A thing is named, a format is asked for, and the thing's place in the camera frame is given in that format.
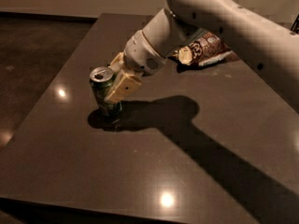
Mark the brown chip bag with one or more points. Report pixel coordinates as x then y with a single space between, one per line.
206 50

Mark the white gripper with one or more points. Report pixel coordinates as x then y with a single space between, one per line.
144 55

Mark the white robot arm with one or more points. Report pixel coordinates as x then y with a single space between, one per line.
269 49

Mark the green soda can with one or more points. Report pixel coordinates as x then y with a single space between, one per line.
101 80

